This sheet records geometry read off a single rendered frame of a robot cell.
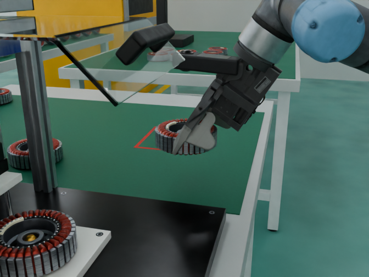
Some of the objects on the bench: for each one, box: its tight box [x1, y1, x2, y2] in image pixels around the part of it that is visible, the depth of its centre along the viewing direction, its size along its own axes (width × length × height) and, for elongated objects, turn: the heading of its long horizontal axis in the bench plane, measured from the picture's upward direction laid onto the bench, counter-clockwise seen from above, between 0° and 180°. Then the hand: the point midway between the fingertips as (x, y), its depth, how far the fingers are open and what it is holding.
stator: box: [0, 209, 77, 277], centre depth 52 cm, size 11×11×4 cm
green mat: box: [0, 95, 265, 215], centre depth 107 cm, size 94×61×1 cm, turn 76°
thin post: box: [4, 190, 14, 217], centre depth 59 cm, size 2×2×10 cm
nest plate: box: [13, 226, 111, 277], centre depth 53 cm, size 15×15×1 cm
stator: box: [7, 137, 63, 169], centre depth 89 cm, size 11×11×4 cm
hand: (184, 138), depth 75 cm, fingers closed on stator, 13 cm apart
